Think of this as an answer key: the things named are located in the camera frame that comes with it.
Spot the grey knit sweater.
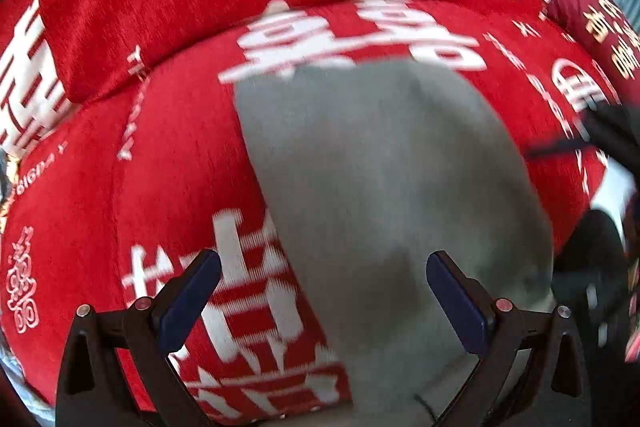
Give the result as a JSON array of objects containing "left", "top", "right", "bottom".
[{"left": 234, "top": 60, "right": 553, "bottom": 426}]

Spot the black trouser leg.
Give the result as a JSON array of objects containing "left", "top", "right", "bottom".
[{"left": 552, "top": 209, "right": 628, "bottom": 335}]

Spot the dark red pillow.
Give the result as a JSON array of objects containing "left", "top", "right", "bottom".
[{"left": 547, "top": 0, "right": 639, "bottom": 105}]

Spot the red sofa seat cushion cover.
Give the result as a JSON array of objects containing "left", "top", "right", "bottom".
[{"left": 1, "top": 0, "right": 620, "bottom": 425}]

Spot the black cable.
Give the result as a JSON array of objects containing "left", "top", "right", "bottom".
[{"left": 524, "top": 133, "right": 599, "bottom": 160}]

